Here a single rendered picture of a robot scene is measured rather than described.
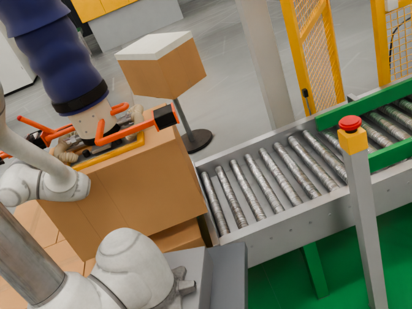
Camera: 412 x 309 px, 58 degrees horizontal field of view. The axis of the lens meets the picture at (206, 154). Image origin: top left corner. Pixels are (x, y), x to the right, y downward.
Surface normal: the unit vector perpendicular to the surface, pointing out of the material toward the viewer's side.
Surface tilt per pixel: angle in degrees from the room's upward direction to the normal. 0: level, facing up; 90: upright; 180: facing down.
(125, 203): 90
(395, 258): 0
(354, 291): 0
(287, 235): 90
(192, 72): 90
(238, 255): 0
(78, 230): 90
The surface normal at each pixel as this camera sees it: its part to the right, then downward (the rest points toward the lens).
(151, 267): 0.80, -0.02
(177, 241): -0.32, -0.79
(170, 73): 0.68, 0.18
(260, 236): 0.19, 0.47
